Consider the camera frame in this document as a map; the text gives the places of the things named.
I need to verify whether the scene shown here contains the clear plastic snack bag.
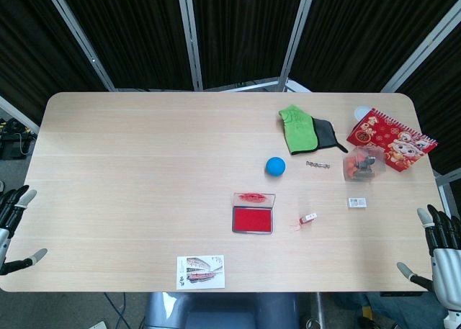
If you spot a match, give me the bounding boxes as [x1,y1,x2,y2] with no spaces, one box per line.
[341,145,388,183]

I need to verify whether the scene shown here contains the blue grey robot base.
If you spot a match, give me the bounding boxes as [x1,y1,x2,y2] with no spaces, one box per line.
[143,291,300,329]

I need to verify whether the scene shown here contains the black floor equipment with cables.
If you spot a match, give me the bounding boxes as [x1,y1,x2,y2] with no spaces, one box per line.
[0,117,39,161]

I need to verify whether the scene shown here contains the silver table leg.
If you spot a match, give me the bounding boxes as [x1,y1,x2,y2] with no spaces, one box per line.
[305,292,326,329]

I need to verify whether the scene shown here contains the black folding screen panel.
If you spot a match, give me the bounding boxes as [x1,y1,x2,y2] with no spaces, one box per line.
[0,0,117,132]
[381,19,461,177]
[185,0,315,92]
[280,0,455,93]
[53,0,201,92]

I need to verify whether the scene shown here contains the green microfibre cloth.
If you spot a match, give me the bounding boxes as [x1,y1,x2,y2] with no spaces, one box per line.
[277,104,321,156]

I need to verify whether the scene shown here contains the red ink pad case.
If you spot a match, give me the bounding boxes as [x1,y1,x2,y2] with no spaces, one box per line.
[230,191,277,235]

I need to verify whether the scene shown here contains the white round disc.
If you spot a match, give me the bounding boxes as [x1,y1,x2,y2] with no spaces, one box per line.
[353,105,372,122]

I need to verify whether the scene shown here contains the printed postcard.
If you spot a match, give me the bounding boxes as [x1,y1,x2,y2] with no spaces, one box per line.
[176,255,226,290]

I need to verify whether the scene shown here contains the green and black cloth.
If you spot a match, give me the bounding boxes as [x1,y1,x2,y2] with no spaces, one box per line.
[311,115,349,154]

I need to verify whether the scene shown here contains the blue ball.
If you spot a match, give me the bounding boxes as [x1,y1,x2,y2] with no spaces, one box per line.
[265,156,287,177]

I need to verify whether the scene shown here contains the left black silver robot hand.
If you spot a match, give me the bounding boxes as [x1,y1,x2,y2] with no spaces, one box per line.
[0,184,49,276]

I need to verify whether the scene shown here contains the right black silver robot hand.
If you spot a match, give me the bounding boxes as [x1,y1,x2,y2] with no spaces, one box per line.
[395,204,461,312]

